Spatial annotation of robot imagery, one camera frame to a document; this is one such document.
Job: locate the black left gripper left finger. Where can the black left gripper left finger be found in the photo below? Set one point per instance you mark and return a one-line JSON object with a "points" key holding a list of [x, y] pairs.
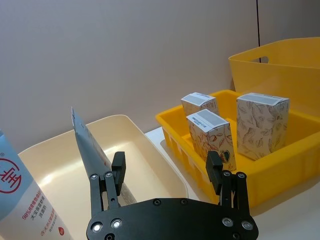
{"points": [[117, 175]]}

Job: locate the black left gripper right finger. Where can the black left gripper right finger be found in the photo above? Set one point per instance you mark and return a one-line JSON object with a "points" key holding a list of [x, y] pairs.
{"points": [[214, 172]]}

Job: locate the white leaf-print carton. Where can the white leaf-print carton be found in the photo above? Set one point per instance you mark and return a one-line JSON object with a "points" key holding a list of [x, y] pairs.
{"points": [[212, 135], [260, 125], [197, 105]]}

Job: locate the grey-blue squeeze tube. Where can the grey-blue squeeze tube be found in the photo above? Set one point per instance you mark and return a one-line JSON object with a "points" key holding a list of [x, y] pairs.
{"points": [[87, 150]]}

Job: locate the cream plastic tray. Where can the cream plastic tray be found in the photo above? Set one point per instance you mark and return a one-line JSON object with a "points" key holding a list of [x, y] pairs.
{"points": [[62, 180]]}

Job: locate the shallow yellow plastic bin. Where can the shallow yellow plastic bin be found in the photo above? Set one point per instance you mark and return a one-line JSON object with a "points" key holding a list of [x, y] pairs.
{"points": [[275, 175]]}

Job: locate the white tube with red print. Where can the white tube with red print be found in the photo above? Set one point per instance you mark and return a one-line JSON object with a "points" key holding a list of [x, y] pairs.
{"points": [[25, 200]]}

